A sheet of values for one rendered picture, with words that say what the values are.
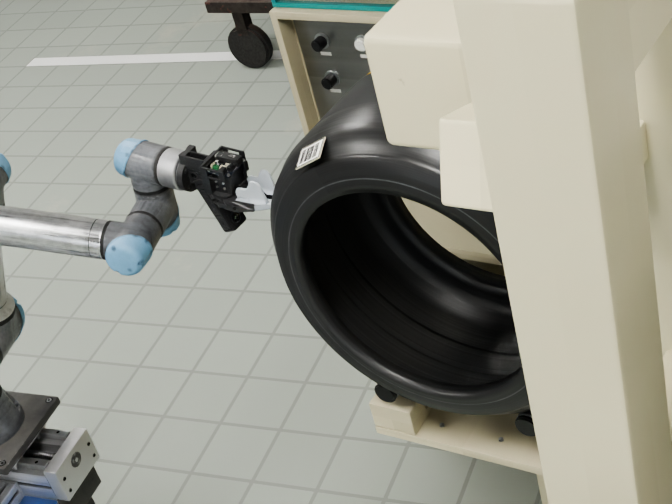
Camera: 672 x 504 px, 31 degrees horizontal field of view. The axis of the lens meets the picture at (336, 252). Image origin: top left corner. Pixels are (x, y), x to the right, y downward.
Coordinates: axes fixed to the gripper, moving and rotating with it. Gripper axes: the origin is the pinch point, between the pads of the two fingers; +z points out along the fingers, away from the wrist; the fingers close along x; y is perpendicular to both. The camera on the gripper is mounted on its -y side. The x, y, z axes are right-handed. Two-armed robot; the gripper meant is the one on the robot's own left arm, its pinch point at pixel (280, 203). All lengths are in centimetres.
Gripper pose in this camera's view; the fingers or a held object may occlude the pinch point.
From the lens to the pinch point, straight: 215.6
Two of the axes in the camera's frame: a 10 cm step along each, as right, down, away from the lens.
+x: 5.0, -6.0, 6.3
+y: -1.3, -7.6, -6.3
